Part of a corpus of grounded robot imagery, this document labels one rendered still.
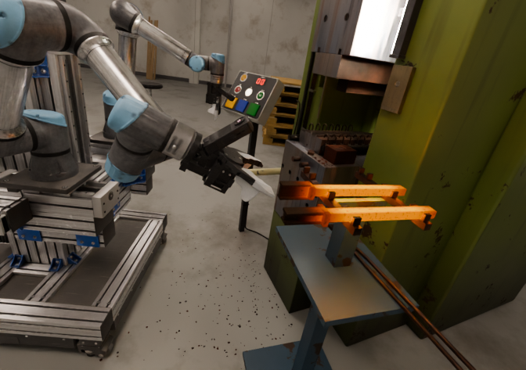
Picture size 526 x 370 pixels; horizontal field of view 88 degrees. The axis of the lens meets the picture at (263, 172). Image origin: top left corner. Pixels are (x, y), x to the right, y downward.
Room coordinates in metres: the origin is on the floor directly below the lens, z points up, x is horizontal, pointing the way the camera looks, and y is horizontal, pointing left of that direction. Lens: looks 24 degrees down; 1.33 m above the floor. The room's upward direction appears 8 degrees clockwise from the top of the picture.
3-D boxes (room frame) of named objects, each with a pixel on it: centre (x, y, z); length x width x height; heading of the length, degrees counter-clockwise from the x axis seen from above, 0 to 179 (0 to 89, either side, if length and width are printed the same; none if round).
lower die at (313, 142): (1.43, -0.40, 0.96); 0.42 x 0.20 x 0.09; 116
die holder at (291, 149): (1.39, -0.43, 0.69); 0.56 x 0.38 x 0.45; 116
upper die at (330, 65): (1.43, -0.40, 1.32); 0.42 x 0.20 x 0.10; 116
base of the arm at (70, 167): (0.88, 0.77, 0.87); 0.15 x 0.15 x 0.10
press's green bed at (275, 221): (1.39, -0.43, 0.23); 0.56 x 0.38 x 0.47; 116
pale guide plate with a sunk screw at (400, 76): (1.12, -0.46, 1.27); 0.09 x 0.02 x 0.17; 26
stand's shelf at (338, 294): (0.71, -0.28, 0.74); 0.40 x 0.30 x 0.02; 19
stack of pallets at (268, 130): (4.63, -0.56, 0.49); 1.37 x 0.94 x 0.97; 95
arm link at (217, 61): (1.60, 0.34, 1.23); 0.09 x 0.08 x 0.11; 101
